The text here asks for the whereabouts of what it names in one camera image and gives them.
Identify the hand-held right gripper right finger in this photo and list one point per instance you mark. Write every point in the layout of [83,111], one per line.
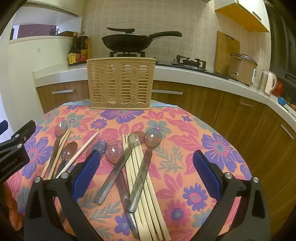
[207,173]

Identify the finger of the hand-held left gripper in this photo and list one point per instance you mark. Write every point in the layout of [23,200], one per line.
[25,131]
[3,127]

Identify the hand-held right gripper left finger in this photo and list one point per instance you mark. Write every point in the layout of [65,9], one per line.
[84,176]

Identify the grey clear plastic spoon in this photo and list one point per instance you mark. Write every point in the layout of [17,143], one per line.
[108,183]
[152,138]

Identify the long wooden chopstick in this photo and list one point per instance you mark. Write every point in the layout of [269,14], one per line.
[81,150]
[60,154]
[49,164]

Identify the brown clear plastic spoon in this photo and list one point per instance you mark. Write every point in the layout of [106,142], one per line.
[69,150]

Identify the blue clear plastic spoon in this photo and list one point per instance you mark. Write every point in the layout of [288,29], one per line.
[98,146]

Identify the smoky clear plastic spoon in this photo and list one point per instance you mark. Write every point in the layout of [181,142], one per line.
[60,128]

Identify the pink clear plastic spoon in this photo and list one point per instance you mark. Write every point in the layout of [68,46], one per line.
[114,150]

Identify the bundle of wooden chopsticks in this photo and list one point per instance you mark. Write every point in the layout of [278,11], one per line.
[148,208]

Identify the beige plastic utensil basket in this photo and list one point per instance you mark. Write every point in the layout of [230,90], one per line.
[120,83]

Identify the person's left hand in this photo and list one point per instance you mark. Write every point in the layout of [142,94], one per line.
[14,208]

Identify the floral orange tablecloth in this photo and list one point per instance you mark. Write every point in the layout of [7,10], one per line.
[185,148]

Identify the white kitchen countertop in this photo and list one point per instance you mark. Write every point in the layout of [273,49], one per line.
[57,74]

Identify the dark sauce bottle red label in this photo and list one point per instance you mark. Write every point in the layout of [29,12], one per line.
[83,52]

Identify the blue round object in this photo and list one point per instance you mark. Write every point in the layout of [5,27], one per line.
[281,101]

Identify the brown box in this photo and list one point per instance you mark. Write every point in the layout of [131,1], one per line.
[67,33]

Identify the beige rice cooker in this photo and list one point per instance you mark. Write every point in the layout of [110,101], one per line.
[241,69]

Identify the white electric kettle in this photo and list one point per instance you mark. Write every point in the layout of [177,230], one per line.
[268,81]

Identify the red container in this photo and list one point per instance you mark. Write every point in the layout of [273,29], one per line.
[279,89]

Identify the black gas stove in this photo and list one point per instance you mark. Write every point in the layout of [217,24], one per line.
[192,63]

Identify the wooden cutting board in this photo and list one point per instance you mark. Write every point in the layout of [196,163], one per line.
[225,53]

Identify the black wok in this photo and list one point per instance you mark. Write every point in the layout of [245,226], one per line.
[124,42]

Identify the black wok lid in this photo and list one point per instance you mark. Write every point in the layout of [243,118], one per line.
[120,30]

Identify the dark glass window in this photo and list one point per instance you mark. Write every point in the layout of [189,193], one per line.
[282,41]

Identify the yellow wall cabinet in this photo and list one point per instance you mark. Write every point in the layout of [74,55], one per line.
[245,16]

